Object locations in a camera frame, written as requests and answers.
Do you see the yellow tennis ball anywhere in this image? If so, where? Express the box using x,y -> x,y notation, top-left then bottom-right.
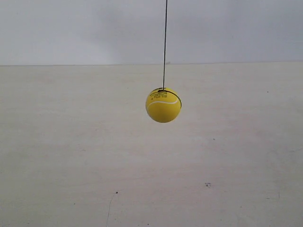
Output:
145,87 -> 182,123

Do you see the thin black hanging string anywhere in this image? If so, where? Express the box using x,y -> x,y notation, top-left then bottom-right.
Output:
151,0 -> 182,107

